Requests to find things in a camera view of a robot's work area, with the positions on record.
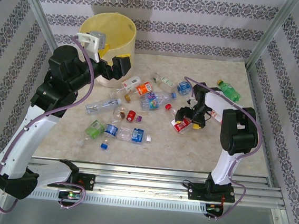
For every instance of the clear bottle white green label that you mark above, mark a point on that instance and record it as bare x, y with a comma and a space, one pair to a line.
165, 81

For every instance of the orange label bottle brown cap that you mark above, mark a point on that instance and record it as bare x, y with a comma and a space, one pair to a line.
144, 88

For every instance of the aluminium frame post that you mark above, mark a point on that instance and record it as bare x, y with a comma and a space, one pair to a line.
271, 33
40, 14

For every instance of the aluminium front rail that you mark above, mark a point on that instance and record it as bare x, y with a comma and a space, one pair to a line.
142, 185

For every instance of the small controller board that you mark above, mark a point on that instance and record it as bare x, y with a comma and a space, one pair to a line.
70, 195
213, 208

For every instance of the cream plastic bin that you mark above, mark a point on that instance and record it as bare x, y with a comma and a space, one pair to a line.
116, 83

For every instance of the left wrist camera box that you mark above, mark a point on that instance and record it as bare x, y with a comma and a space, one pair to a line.
92, 41

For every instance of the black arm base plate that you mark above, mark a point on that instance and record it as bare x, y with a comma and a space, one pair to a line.
87, 181
197, 192

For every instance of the green plastic bottle yellow cap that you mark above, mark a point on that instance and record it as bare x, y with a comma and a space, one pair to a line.
231, 92

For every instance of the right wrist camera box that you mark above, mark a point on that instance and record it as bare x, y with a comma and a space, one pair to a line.
190, 102

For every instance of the red label bottle purple cap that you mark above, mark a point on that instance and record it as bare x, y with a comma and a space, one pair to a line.
131, 115

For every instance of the blue label bottle blue cap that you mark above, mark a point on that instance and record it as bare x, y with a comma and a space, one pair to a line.
110, 130

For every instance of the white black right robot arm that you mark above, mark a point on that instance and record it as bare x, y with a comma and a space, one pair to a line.
238, 133

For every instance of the long blue label bottle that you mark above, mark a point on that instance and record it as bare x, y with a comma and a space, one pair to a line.
138, 136

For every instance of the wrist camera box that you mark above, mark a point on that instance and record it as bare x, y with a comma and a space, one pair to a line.
190, 102
92, 41

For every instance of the aluminium side rail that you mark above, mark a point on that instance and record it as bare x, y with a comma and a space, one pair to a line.
256, 114

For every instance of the yellow bin liner bag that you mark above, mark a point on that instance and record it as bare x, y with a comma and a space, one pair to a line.
119, 35

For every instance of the slim clear bottle white cap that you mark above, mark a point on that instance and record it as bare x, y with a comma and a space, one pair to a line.
99, 107

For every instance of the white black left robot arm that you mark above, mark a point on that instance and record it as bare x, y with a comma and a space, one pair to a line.
30, 137

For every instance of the crushed bottle blue label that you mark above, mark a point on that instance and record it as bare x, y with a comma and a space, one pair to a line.
183, 86

